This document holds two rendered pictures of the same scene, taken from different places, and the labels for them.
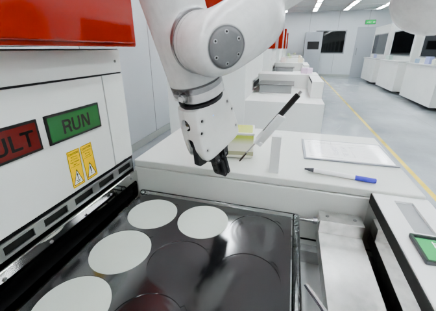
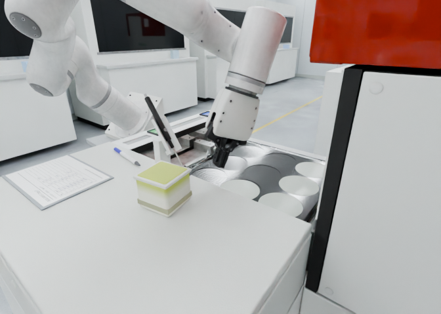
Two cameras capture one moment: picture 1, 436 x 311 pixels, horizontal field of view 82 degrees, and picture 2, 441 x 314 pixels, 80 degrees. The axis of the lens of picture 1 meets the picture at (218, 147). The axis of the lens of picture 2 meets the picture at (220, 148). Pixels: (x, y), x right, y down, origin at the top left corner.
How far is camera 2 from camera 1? 0.98 m
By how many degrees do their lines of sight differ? 130
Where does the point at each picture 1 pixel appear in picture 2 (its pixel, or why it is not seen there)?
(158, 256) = (273, 177)
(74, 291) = (315, 174)
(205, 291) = (251, 162)
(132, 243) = (291, 187)
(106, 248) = (309, 187)
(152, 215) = (280, 202)
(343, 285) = (186, 160)
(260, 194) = not seen: hidden behind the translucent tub
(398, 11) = (59, 21)
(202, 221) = (240, 189)
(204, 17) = not seen: hidden behind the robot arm
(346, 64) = not seen: outside the picture
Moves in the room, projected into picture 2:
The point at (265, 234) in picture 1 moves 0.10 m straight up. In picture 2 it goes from (203, 174) to (202, 141)
